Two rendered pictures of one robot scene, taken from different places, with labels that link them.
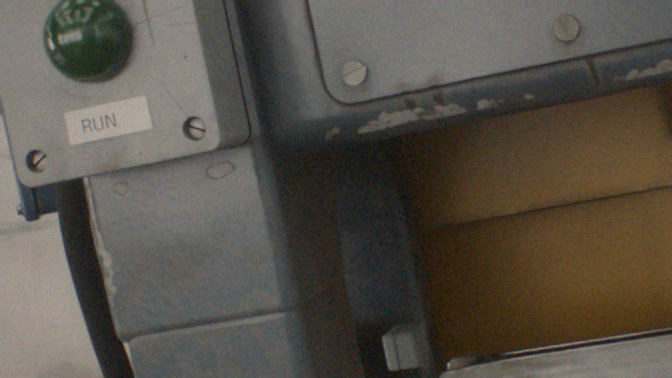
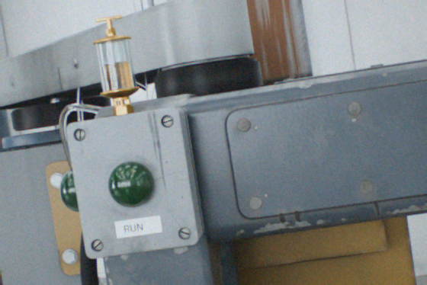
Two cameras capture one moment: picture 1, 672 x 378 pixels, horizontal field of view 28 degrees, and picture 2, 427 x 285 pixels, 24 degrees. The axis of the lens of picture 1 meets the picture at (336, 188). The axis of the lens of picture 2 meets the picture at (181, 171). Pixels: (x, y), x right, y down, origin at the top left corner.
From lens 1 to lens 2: 25 cm
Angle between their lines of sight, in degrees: 8
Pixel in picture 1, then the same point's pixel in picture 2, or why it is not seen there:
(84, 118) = (125, 225)
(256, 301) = not seen: outside the picture
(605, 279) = not seen: outside the picture
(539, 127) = not seen: hidden behind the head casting
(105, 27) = (145, 181)
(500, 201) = (286, 255)
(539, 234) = (301, 273)
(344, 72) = (250, 202)
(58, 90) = (111, 209)
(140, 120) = (155, 227)
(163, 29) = (171, 182)
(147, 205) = (139, 266)
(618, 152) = (354, 231)
